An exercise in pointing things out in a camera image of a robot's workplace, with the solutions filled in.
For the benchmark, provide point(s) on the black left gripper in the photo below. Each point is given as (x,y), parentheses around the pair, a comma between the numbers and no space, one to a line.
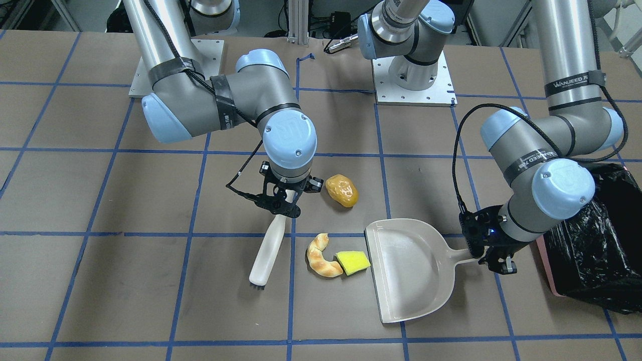
(503,243)

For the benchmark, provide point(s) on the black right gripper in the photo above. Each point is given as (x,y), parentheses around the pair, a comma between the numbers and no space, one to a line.
(313,185)

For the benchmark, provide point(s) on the toy potato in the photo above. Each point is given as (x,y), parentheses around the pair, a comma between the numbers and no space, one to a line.
(343,190)

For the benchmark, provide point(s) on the beige hand brush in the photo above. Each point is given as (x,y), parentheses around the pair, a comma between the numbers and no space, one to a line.
(268,251)

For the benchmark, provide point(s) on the toy croissant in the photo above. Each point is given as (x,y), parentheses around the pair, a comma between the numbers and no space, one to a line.
(317,261)

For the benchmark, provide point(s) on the yellow sponge piece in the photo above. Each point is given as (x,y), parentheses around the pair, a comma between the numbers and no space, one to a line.
(353,261)

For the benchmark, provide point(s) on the beige plastic dustpan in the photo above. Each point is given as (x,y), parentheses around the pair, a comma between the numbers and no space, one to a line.
(413,268)

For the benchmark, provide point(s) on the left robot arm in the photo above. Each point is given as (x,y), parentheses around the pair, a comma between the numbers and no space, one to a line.
(541,159)

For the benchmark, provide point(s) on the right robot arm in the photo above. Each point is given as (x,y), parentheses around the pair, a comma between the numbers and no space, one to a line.
(185,102)

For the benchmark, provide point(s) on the pink bin with black bag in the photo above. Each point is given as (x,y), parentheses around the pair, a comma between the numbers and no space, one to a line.
(595,256)

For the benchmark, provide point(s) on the aluminium frame post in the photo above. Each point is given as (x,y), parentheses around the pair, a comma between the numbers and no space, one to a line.
(298,22)

